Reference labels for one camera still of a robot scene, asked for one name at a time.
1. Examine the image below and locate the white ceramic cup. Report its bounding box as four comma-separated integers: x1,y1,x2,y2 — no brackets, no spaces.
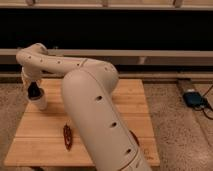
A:
28,88,47,110

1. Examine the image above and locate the orange red bowl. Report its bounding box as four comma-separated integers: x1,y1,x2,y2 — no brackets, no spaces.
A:
130,130,140,146

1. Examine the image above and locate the dark red chili pepper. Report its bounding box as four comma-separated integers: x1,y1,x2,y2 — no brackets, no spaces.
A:
63,124,72,150

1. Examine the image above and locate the black cable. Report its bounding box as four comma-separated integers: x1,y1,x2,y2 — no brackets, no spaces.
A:
194,83,213,120

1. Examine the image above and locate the blue device on floor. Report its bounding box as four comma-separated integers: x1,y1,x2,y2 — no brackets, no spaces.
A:
183,89,204,107

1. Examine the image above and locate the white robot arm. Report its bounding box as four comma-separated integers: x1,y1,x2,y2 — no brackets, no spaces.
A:
16,43,152,171

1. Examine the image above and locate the black eraser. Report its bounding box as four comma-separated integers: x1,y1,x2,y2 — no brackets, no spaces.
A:
28,82,41,98

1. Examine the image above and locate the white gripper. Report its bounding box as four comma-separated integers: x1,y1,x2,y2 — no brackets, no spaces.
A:
21,71,42,90

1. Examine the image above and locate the long wooden beam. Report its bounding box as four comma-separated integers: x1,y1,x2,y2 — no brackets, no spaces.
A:
0,48,213,67

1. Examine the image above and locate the wooden board table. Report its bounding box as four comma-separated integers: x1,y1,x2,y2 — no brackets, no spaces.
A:
4,79,160,167

